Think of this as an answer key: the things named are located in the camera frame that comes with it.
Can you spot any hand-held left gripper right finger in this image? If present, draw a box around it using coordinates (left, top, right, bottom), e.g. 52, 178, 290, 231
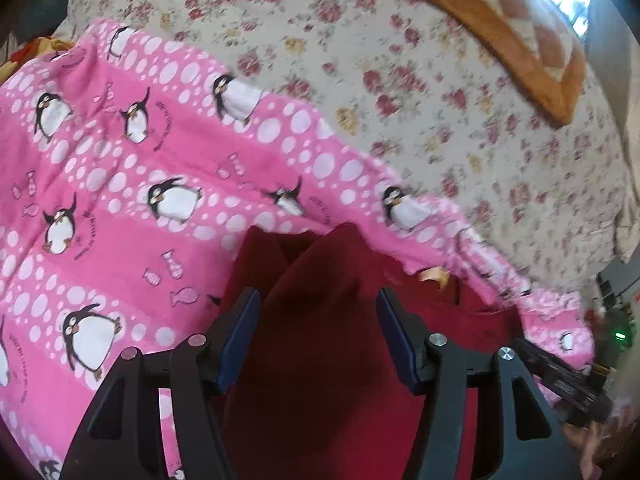
376, 287, 583, 480

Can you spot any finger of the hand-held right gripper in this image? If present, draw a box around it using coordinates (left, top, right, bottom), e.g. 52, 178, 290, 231
515, 337, 615, 428

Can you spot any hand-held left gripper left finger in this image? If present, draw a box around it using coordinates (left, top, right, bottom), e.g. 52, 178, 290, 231
60, 287, 263, 480

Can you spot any dark red garment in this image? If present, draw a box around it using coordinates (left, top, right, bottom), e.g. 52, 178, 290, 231
207, 222, 531, 480

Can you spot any person's right hand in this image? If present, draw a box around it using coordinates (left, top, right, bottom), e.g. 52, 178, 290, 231
567, 420, 623, 480

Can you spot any pink penguin print blanket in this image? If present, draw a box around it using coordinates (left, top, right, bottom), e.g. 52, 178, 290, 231
0, 17, 596, 480

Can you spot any floral bed sheet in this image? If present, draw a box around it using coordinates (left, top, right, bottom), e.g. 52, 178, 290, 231
65, 0, 631, 281

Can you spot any orange patterned quilt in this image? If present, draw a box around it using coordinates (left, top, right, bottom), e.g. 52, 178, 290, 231
352, 0, 588, 126

